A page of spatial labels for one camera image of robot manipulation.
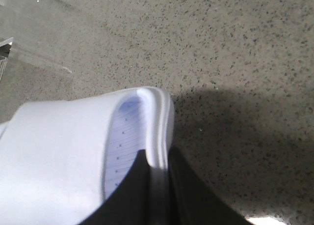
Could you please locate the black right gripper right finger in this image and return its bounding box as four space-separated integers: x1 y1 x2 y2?
168 147 251 225

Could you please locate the light blue slipper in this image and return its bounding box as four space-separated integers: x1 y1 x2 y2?
0 86 174 225

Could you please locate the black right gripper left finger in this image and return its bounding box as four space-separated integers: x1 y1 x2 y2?
81 150 150 225

